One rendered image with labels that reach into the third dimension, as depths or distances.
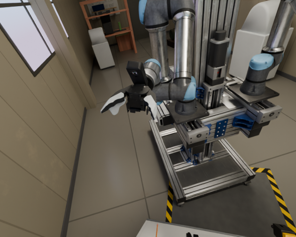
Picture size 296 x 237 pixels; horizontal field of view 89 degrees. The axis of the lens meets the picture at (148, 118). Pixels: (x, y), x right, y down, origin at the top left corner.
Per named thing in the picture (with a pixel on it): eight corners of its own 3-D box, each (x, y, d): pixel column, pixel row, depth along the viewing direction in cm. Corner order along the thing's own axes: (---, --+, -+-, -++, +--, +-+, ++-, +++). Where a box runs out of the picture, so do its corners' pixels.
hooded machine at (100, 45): (100, 64, 563) (86, 28, 486) (114, 60, 567) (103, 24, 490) (99, 71, 512) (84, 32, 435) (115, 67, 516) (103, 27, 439)
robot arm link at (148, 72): (157, 68, 55) (135, 67, 56) (154, 75, 51) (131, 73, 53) (156, 87, 60) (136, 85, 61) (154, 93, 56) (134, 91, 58)
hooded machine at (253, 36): (274, 80, 305) (309, -5, 217) (247, 88, 301) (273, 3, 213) (250, 69, 356) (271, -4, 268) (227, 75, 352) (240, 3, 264)
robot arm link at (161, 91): (169, 107, 67) (167, 85, 60) (145, 107, 70) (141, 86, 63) (171, 97, 73) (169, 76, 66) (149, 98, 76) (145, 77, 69)
